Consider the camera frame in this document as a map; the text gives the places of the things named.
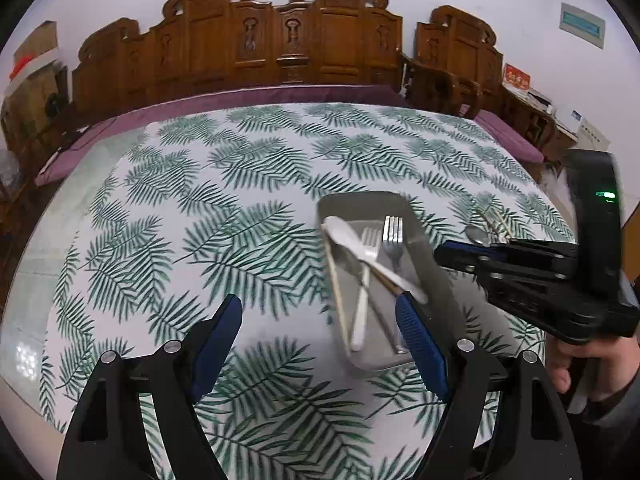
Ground white wall distribution box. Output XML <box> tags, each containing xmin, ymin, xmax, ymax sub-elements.
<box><xmin>576</xmin><ymin>117</ymin><xmax>611</xmax><ymax>152</ymax></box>

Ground black camera unit green light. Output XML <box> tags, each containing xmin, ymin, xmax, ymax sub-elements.
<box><xmin>563</xmin><ymin>148</ymin><xmax>622</xmax><ymax>278</ymax></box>

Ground grey electrical panel box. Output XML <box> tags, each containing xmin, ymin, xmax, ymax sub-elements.
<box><xmin>559</xmin><ymin>2</ymin><xmax>605</xmax><ymax>50</ymax></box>

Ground purple sofa cushion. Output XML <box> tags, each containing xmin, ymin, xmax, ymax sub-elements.
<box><xmin>35</xmin><ymin>84</ymin><xmax>409</xmax><ymax>186</ymax></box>

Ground carved wooden armchair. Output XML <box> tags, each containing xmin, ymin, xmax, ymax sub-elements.
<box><xmin>414</xmin><ymin>6</ymin><xmax>504</xmax><ymax>118</ymax></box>

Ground white plastic fork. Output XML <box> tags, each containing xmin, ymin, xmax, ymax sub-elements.
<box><xmin>349</xmin><ymin>228</ymin><xmax>381</xmax><ymax>352</ymax></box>

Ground grey sleeved right forearm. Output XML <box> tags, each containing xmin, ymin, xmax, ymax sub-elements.
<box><xmin>568</xmin><ymin>374</ymin><xmax>640</xmax><ymax>480</ymax></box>

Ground stacked cardboard boxes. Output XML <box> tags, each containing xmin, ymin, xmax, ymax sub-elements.
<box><xmin>1</xmin><ymin>20</ymin><xmax>68</xmax><ymax>154</ymax></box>

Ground carved wooden sofa bench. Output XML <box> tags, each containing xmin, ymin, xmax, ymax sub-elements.
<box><xmin>19</xmin><ymin>0</ymin><xmax>461</xmax><ymax>151</ymax></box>

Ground person's right hand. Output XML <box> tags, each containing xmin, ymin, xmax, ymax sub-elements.
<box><xmin>544</xmin><ymin>331</ymin><xmax>640</xmax><ymax>403</ymax></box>

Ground wooden side table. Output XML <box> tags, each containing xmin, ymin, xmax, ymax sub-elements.
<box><xmin>499</xmin><ymin>87</ymin><xmax>577</xmax><ymax>162</ymax></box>

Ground red greeting card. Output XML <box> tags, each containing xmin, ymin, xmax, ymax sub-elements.
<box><xmin>503</xmin><ymin>63</ymin><xmax>530</xmax><ymax>91</ymax></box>

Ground light bamboo chopstick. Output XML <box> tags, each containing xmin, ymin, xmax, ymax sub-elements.
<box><xmin>321</xmin><ymin>226</ymin><xmax>350</xmax><ymax>356</ymax></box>
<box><xmin>494</xmin><ymin>209</ymin><xmax>513</xmax><ymax>240</ymax></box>

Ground grey metal rectangular tray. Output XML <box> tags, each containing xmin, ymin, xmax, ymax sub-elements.
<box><xmin>317</xmin><ymin>191</ymin><xmax>465</xmax><ymax>373</ymax></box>

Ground green leaf pattern tablecloth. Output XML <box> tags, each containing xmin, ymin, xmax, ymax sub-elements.
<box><xmin>39</xmin><ymin>104</ymin><xmax>574</xmax><ymax>479</ymax></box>

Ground white plastic spoon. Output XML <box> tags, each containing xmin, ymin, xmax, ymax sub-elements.
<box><xmin>323</xmin><ymin>216</ymin><xmax>427</xmax><ymax>304</ymax></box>

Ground purple armchair cushion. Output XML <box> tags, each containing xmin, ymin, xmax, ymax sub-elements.
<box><xmin>474</xmin><ymin>110</ymin><xmax>544</xmax><ymax>164</ymax></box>

